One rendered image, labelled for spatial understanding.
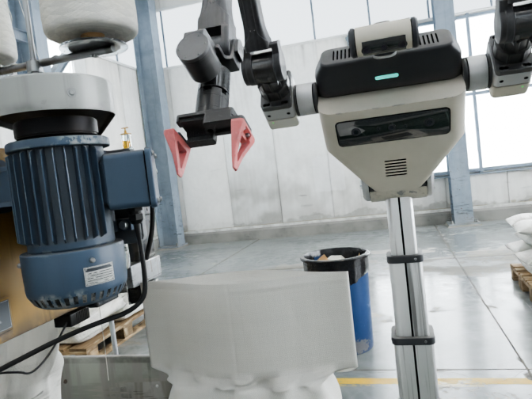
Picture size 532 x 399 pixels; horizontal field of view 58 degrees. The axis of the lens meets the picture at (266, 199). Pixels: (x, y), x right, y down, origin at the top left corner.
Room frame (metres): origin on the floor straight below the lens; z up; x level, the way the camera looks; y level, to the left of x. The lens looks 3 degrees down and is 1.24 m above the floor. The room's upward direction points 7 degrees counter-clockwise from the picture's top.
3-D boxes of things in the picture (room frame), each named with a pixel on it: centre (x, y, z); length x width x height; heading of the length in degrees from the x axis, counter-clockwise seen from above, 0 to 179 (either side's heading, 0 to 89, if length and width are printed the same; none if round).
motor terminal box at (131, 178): (0.76, 0.21, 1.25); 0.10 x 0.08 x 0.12; 10
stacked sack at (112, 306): (3.75, 1.55, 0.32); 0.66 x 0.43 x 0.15; 167
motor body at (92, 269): (0.75, 0.31, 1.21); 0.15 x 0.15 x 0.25
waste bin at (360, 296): (3.26, -0.43, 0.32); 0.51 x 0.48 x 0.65; 165
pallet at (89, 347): (4.09, 1.68, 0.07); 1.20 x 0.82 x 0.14; 167
